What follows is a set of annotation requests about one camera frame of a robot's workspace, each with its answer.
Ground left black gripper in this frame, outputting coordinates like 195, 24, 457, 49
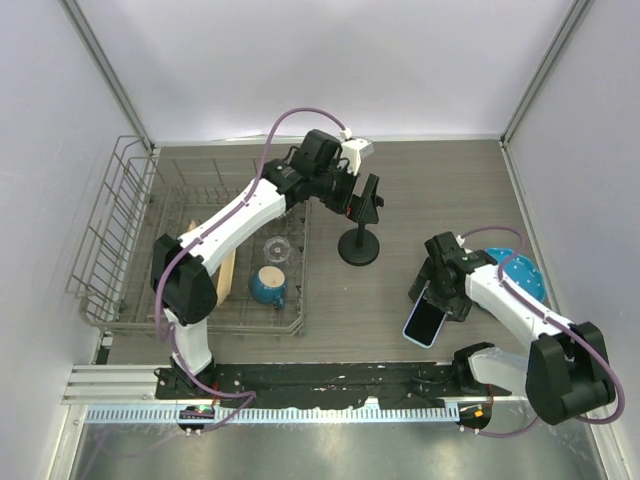
312, 159, 378, 224

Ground black phone stand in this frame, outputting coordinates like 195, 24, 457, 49
338, 222, 380, 267

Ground phone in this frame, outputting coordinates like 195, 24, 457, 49
402, 295, 448, 349

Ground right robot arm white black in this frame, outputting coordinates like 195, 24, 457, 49
402, 231, 626, 425

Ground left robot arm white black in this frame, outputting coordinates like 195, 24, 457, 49
151, 129, 384, 399

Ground clear glass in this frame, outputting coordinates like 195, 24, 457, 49
263, 236, 298, 270

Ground blue polka dot plate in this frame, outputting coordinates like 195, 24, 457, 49
485, 247, 546, 303

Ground blue mug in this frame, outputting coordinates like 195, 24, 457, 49
249, 265, 287, 310

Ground right beige plate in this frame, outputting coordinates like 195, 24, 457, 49
216, 249, 236, 306

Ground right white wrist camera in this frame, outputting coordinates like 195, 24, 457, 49
455, 235, 470, 252

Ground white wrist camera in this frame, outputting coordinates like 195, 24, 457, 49
338, 128, 374, 176
455, 235, 470, 252

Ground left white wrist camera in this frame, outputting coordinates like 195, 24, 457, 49
338, 128, 374, 176

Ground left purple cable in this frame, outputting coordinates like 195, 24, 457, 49
154, 105, 351, 434

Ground purple cable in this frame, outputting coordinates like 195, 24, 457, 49
154, 105, 351, 434
459, 225, 629, 441

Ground white slotted cable duct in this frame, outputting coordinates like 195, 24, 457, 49
85, 402, 459, 425

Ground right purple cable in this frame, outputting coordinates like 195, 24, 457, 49
459, 225, 629, 441

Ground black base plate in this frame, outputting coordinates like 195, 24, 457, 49
154, 361, 514, 410

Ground grey wire dish rack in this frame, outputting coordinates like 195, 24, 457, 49
66, 135, 311, 336

